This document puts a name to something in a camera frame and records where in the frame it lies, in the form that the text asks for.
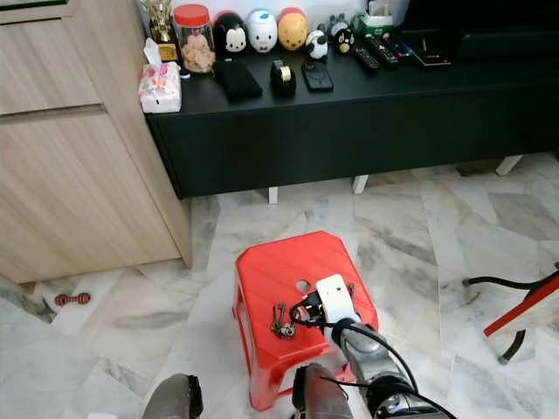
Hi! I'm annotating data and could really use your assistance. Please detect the dark brass key bunch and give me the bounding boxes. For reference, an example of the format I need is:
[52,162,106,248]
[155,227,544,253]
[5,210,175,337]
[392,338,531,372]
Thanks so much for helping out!
[269,301,300,340]

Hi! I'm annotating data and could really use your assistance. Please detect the red plastic stool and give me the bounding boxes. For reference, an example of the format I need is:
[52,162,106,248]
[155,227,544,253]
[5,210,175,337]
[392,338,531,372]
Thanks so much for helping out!
[232,230,380,412]

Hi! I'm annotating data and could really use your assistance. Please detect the grey robot right leg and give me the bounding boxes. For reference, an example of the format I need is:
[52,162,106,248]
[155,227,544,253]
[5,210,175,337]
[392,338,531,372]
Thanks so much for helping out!
[292,362,355,419]

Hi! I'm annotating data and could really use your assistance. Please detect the black low tv console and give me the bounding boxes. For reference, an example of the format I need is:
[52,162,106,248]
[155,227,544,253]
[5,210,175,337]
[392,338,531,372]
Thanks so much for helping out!
[144,33,559,203]

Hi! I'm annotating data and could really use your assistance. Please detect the red dumbbell toy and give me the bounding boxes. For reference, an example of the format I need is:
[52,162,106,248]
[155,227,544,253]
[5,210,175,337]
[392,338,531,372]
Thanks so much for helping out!
[54,292,93,307]

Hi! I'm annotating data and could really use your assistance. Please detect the black tape dispenser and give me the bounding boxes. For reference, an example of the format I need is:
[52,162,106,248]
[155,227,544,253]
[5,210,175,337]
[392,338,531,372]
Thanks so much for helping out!
[269,59,298,98]

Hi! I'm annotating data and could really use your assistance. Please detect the black phone case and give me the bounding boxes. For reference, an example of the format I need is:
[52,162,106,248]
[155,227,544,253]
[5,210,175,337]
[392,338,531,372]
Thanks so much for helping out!
[300,61,335,93]

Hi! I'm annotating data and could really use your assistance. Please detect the black wallet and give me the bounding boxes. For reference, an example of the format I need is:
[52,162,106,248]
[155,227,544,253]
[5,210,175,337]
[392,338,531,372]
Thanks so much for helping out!
[213,58,265,103]

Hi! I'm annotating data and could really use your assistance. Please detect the light wooden cabinet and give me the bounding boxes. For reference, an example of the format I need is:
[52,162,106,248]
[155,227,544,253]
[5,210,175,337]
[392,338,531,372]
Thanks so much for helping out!
[0,0,193,285]

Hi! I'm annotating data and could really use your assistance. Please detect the pink white tissue pack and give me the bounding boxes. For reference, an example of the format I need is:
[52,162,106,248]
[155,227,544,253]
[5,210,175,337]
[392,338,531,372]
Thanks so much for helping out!
[138,38,183,114]

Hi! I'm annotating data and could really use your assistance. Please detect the black remote control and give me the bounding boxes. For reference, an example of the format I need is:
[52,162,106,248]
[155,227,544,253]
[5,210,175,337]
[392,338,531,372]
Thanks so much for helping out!
[387,37,413,60]
[365,35,401,67]
[351,44,383,73]

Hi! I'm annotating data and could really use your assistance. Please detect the small panda figurine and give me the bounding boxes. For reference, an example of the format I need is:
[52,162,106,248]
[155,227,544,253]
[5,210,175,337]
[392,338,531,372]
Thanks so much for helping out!
[306,29,330,60]

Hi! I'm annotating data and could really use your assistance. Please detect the orange yellow round plush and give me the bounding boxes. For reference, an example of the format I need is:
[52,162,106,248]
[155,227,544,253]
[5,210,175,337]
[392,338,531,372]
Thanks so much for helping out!
[277,8,309,52]

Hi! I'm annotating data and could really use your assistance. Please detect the red lidded snack jar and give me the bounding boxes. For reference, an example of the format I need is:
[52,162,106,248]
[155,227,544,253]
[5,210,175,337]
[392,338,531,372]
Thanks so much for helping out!
[173,4,216,75]

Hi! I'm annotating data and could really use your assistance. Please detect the white round plush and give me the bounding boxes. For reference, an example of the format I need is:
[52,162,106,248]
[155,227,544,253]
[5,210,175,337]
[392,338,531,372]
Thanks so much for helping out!
[245,9,279,54]

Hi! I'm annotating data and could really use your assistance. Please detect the black mouse plush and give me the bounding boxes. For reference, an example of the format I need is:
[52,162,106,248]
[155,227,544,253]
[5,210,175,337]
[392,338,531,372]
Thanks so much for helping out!
[213,11,248,56]

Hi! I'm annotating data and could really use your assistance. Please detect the black flat tray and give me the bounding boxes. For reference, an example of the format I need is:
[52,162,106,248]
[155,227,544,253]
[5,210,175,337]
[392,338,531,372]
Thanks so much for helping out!
[402,31,455,68]

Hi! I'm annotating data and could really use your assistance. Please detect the green white desk gadget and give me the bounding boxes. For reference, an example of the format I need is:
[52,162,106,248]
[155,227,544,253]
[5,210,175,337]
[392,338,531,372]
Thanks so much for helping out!
[354,0,396,38]

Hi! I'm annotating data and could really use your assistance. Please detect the gold trophy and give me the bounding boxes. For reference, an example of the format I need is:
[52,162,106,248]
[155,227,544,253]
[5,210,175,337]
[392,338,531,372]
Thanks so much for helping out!
[140,0,177,45]

